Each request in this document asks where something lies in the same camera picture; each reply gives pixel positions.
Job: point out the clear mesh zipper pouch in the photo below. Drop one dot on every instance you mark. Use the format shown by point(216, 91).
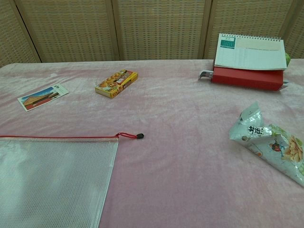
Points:
point(47, 178)

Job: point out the white crumpled snack bag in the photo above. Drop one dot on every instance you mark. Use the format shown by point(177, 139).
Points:
point(261, 135)

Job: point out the pink plush tablecloth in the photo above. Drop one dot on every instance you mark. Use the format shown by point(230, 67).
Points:
point(178, 142)

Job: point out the yellow snack box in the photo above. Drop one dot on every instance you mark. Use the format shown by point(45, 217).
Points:
point(116, 83)

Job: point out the grey metal hooked piece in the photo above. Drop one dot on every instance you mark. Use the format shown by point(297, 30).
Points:
point(205, 74)

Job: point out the woven bamboo screen panel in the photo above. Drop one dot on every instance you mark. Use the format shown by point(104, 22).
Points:
point(161, 28)
point(12, 35)
point(71, 28)
point(249, 16)
point(298, 31)

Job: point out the palace photo postcard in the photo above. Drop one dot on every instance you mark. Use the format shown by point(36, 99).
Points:
point(42, 97)

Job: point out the spiral desk calendar red base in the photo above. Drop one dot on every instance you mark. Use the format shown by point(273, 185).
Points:
point(249, 54)

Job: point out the small grey metal end piece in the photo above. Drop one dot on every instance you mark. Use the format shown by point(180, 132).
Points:
point(285, 83)

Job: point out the green package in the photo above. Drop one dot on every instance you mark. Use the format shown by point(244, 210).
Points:
point(287, 59)

